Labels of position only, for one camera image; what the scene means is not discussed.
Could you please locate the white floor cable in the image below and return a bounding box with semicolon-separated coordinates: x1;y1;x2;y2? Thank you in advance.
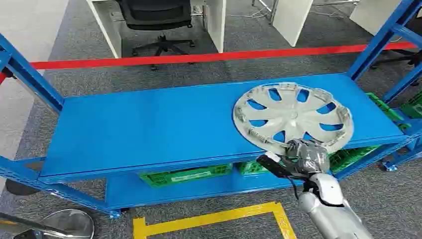
226;5;275;20

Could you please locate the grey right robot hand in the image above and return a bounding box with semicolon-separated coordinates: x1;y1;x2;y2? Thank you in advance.
282;138;330;181

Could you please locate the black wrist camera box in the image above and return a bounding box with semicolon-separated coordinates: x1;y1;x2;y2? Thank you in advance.
256;151;294;179

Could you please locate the white desk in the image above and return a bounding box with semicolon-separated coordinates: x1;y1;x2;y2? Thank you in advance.
86;0;227;59

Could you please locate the black chair base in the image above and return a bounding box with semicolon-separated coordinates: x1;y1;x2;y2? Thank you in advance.
370;48;422;71

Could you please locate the silver plastic wheel hubcap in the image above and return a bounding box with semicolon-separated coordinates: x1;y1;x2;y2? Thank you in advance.
232;82;355;156

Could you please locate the black office chair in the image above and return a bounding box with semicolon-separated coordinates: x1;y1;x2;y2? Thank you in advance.
115;0;197;72

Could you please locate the white desk panel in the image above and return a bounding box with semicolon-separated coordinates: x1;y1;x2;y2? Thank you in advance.
271;0;314;47
349;0;397;36

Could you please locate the yellow floor tape square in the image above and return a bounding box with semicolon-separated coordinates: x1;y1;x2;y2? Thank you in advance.
132;201;298;239

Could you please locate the green plastic crate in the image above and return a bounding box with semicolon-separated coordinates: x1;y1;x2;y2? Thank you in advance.
400;92;422;120
329;146;380;174
237;160;268;176
138;163;233;188
366;92;413;131

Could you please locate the red barrier tape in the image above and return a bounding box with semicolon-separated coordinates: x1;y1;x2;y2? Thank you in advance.
0;41;418;85

